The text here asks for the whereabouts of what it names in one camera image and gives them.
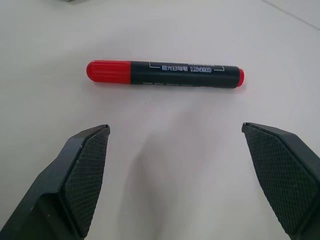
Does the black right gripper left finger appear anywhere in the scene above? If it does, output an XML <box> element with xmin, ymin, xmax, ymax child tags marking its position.
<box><xmin>0</xmin><ymin>124</ymin><xmax>111</xmax><ymax>240</ymax></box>

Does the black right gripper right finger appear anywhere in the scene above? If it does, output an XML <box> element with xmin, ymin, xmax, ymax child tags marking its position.
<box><xmin>241</xmin><ymin>121</ymin><xmax>320</xmax><ymax>240</ymax></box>

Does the black marker with red cap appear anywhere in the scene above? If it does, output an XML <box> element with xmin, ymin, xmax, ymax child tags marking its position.
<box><xmin>86</xmin><ymin>59</ymin><xmax>246</xmax><ymax>89</ymax></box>

